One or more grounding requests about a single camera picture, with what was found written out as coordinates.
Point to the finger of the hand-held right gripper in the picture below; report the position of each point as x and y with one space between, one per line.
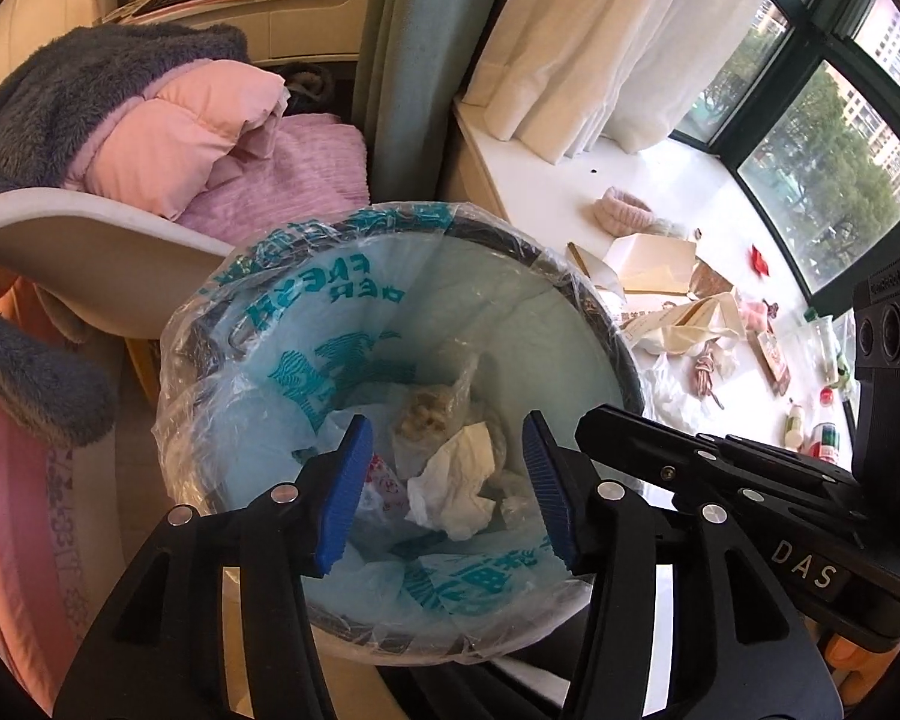
645 442

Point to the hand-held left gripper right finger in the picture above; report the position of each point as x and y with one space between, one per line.
547 487

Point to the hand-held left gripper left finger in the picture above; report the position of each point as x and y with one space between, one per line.
341 495

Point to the red print plastic bag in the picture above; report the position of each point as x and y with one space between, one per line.
382 484

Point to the red cap water bottle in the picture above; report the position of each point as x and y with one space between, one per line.
825 439

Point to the black trash bin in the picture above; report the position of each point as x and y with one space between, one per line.
624 360

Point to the clear bag of nut shells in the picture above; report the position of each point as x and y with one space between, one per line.
424 409

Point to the trash bin with plastic liner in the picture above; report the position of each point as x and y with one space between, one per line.
307 330

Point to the person's right hand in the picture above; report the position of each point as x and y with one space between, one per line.
862 664

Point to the orange label pill bottle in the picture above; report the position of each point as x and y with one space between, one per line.
795 424

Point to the crushed clear plastic bottle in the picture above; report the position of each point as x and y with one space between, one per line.
825 337

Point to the white paper bag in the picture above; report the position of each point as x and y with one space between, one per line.
667 315

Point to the pink fluffy sock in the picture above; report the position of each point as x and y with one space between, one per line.
757 315

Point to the gold cardboard box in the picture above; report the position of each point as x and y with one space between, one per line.
709 281

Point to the red snack packet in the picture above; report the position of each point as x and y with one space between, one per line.
757 259

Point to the pink fluffy headband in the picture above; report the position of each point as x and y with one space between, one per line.
622 210

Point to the pink bed sheet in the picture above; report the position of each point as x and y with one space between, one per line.
30 525

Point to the purple ribbed blanket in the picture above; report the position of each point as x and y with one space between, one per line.
300 165

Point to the white plastic chair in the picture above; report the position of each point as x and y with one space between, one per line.
82 232

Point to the pink down jacket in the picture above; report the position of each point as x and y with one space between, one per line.
187 135

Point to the white sheer curtain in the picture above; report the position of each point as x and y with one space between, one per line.
607 37

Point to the grey fuzzy slippers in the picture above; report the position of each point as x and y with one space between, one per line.
307 82

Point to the teal curtain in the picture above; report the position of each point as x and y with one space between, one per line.
412 52

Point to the white desk with drawers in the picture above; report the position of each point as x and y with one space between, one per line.
285 15

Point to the black window frame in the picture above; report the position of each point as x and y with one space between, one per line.
817 52

